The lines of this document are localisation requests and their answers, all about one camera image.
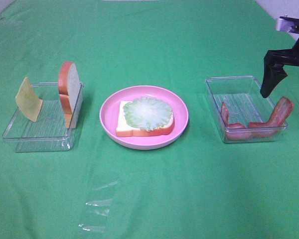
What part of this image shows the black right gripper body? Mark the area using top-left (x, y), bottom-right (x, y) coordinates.
top-left (264, 38), bottom-right (299, 67)

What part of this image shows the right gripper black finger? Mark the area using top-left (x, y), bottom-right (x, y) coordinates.
top-left (260, 65), bottom-right (288, 98)

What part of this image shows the bacon strip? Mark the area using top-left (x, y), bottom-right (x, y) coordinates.
top-left (249, 97), bottom-right (294, 137)
top-left (221, 102), bottom-right (252, 140)

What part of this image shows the white bread slice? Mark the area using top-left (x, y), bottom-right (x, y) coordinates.
top-left (115, 100), bottom-right (176, 138)

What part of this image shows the green lettuce leaf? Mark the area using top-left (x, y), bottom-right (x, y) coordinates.
top-left (118, 96), bottom-right (174, 132)

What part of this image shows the yellow cheese slice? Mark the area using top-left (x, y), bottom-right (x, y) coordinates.
top-left (15, 77), bottom-right (43, 122)

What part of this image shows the clear plastic right tray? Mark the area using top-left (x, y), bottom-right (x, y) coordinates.
top-left (205, 76), bottom-right (288, 143)

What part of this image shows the clear plastic tray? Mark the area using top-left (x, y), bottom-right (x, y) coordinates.
top-left (205, 76), bottom-right (288, 143)
top-left (2, 82), bottom-right (84, 152)

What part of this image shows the pink round plate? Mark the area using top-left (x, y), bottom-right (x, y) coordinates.
top-left (99, 86), bottom-right (189, 150)

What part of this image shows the green tablecloth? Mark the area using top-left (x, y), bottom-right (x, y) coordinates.
top-left (0, 0), bottom-right (299, 239)

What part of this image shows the clear plastic wrap sheet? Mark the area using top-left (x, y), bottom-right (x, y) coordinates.
top-left (76, 172), bottom-right (119, 239)

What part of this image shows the upright bread slice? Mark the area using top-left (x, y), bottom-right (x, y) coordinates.
top-left (58, 61), bottom-right (81, 128)

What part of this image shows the clear plastic left tray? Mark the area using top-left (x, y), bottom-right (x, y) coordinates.
top-left (2, 82), bottom-right (84, 152)

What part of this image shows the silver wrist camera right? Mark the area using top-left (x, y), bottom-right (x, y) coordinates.
top-left (276, 16), bottom-right (299, 34)

